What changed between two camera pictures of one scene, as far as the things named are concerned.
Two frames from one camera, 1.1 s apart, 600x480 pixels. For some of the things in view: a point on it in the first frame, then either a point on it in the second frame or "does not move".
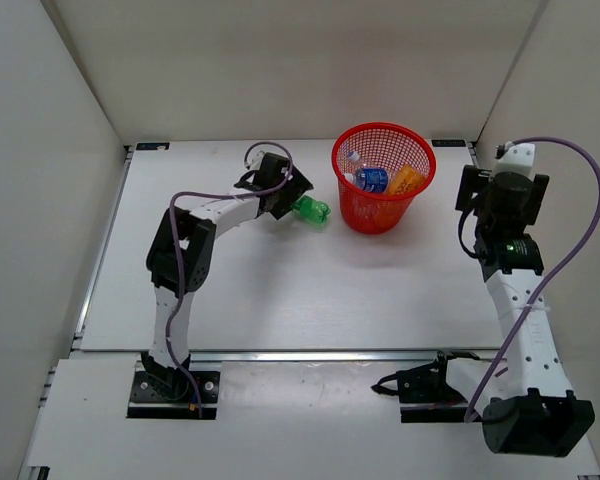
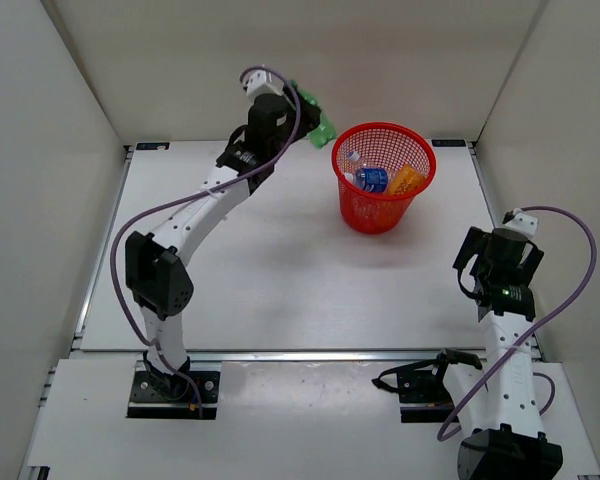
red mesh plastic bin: x=380 y=169 does not move
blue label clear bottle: x=371 y=180 does not move
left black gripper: x=283 y=207 → x=310 y=120
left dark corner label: x=152 y=145 does not move
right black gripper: x=474 y=181 → x=473 y=246
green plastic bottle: x=312 y=212 → x=325 y=134
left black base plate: x=146 y=403 does not move
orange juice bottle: x=407 y=179 does not move
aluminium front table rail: x=284 y=356 does not move
